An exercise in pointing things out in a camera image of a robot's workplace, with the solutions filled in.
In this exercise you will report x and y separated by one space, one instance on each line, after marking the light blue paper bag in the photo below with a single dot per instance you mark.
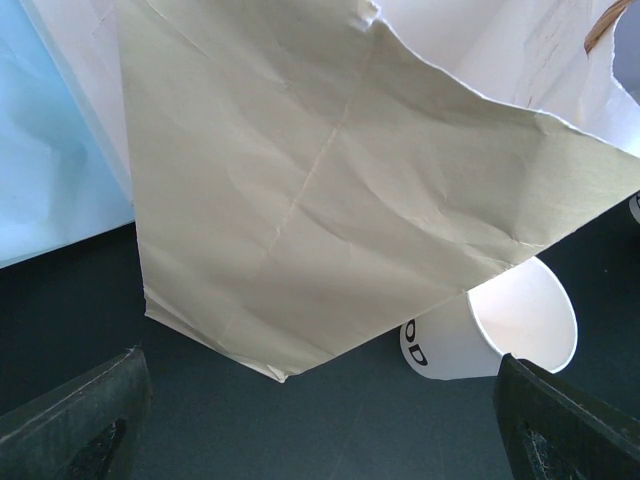
65 173

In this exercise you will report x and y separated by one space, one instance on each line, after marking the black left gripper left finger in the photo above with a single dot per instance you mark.
87 428

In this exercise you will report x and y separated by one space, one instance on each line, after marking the white takeout coffee cup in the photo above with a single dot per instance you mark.
524 312

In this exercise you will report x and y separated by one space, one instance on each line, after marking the short white cup stack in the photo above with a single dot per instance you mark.
634 206

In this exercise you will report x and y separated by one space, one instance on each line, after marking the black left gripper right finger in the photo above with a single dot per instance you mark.
552 430

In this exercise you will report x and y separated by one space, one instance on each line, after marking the beige kraft paper bag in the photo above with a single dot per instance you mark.
308 175

